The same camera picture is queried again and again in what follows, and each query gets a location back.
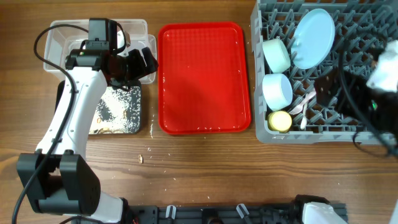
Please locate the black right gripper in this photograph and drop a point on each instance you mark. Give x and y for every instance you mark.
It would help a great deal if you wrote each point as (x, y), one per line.
(332, 90)

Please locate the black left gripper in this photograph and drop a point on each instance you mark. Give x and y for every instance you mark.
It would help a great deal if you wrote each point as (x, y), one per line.
(140, 68)

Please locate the rice and food scraps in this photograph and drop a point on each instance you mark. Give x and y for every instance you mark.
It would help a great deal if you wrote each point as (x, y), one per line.
(118, 109)

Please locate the white plastic fork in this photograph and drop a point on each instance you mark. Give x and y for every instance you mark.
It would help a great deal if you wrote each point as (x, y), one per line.
(297, 109)

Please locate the white plastic spoon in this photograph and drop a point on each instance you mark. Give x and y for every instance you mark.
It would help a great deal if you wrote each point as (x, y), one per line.
(304, 118)

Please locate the light blue plate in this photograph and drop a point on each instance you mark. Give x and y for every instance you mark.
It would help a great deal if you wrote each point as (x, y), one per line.
(313, 39)

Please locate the light blue bowl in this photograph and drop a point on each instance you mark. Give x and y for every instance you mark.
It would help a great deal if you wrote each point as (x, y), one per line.
(277, 91)

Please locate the yellow plastic cup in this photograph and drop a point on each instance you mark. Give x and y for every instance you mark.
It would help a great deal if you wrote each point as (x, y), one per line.
(279, 121)

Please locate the green bowl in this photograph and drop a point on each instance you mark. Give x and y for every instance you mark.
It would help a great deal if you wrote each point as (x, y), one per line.
(276, 55)

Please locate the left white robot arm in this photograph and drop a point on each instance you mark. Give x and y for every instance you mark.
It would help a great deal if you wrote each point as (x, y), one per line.
(56, 178)

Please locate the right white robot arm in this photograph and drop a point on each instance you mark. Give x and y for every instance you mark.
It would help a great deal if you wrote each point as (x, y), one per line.
(374, 108)

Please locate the black food waste tray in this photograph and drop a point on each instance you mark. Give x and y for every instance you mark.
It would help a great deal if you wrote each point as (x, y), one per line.
(136, 109)

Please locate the clear plastic waste bin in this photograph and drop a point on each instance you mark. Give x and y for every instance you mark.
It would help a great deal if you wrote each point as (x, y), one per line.
(61, 41)

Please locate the grey dishwasher rack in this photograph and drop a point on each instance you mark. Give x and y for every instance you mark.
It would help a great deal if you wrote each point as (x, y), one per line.
(279, 20)

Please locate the red plastic tray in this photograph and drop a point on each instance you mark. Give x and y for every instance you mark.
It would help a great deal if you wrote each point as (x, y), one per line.
(202, 80)

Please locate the nut crumb on table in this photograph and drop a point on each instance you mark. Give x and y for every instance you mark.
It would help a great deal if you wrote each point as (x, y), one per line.
(141, 160)

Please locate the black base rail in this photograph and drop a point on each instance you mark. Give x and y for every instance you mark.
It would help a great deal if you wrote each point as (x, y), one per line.
(270, 213)

